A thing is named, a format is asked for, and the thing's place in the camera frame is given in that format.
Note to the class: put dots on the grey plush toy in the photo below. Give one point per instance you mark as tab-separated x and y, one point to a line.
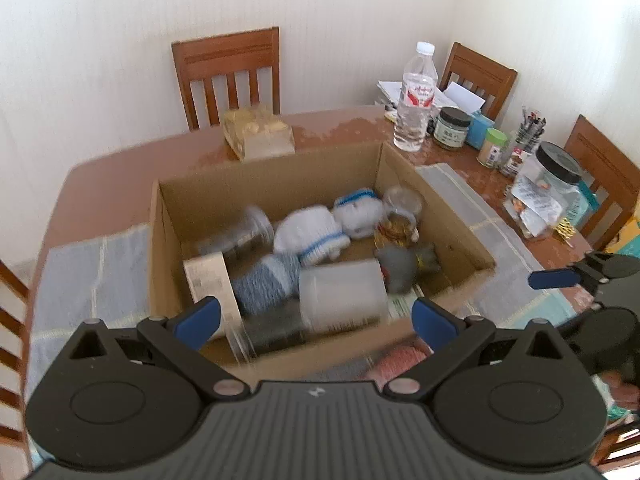
400	266

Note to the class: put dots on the wooden chair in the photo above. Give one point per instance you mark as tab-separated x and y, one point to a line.
225	55
10	340
605	160
480	70

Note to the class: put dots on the blue checked tablecloth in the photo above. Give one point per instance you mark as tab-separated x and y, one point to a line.
90	280

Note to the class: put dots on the pen holder with pens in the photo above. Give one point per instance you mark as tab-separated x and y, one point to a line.
525	142

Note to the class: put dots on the clear plastic water bottle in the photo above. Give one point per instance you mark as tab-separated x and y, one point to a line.
415	110

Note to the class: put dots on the small black-lid glass jar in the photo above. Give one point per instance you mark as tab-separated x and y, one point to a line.
451	127

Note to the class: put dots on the pink knitted item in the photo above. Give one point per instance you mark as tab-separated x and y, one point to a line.
400	360

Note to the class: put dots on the large clear black-lid jar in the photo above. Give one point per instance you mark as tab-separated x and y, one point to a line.
542	195

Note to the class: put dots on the green-lid jar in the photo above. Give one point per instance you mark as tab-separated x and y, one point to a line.
491	149

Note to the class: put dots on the cardboard box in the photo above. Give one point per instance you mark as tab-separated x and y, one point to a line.
320	170

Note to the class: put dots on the yellow and teal bag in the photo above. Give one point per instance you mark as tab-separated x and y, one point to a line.
625	240

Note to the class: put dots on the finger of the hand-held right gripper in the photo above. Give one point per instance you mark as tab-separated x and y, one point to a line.
550	278

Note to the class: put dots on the clear box of pastries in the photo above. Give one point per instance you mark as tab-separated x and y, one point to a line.
260	135

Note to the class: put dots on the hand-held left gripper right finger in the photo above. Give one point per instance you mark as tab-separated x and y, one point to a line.
432	328

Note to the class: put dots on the white blue-striped knitted plush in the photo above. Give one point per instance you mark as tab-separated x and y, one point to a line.
315	230

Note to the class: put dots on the dark glass jar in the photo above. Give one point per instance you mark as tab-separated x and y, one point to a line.
235	235
275	332

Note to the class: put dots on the blue grey knitted plush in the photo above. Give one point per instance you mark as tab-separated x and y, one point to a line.
265	285

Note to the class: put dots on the teal cloth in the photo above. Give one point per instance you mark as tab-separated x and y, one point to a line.
540	307

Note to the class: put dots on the blue container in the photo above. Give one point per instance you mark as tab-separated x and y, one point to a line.
481	127

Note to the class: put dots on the pile of white papers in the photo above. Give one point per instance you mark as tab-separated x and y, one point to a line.
462	96

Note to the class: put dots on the white and pink carton box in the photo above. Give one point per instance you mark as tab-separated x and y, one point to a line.
210	280

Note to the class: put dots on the translucent plastic container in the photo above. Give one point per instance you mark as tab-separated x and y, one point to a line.
345	296

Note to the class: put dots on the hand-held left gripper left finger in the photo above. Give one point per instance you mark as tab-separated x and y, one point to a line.
197	323

